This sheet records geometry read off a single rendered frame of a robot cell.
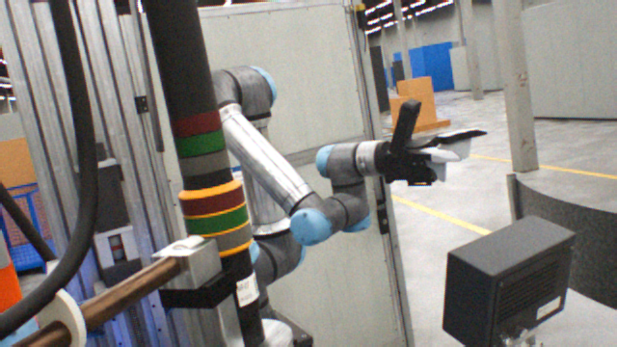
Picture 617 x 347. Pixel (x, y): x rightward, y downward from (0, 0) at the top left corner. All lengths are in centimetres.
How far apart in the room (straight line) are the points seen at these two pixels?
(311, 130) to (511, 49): 490
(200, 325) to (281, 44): 215
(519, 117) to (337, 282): 490
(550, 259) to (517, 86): 608
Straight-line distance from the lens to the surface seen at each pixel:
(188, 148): 35
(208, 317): 35
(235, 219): 35
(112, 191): 125
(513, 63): 713
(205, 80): 35
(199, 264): 33
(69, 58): 29
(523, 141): 723
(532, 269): 110
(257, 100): 128
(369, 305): 281
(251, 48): 238
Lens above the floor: 162
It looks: 9 degrees down
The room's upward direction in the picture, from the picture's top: 11 degrees counter-clockwise
